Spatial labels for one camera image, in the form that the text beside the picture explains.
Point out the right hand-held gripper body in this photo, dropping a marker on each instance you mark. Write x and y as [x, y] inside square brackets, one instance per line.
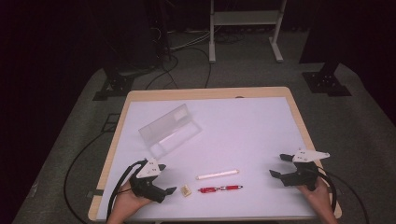
[303, 177]

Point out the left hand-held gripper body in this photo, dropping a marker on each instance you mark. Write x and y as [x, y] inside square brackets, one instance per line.
[148, 185]

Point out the clear plastic pencil case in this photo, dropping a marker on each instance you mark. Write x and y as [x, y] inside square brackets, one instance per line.
[168, 130]

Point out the white pen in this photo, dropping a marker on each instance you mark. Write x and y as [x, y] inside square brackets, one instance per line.
[218, 174]

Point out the person's right hand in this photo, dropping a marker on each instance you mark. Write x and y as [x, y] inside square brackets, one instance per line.
[320, 199]

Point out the person's left hand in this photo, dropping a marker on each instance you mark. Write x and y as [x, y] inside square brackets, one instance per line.
[124, 203]

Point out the small yellowish eraser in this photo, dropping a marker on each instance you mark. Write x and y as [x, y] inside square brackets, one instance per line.
[186, 190]

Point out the red pen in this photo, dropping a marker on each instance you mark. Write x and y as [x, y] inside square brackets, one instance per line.
[229, 187]

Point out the black stand base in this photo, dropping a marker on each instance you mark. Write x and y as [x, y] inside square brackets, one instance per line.
[116, 85]
[325, 82]

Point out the wooden table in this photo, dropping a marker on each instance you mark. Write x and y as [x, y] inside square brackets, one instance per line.
[202, 92]

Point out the white metal stand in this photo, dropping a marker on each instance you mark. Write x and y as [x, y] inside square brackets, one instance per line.
[244, 17]

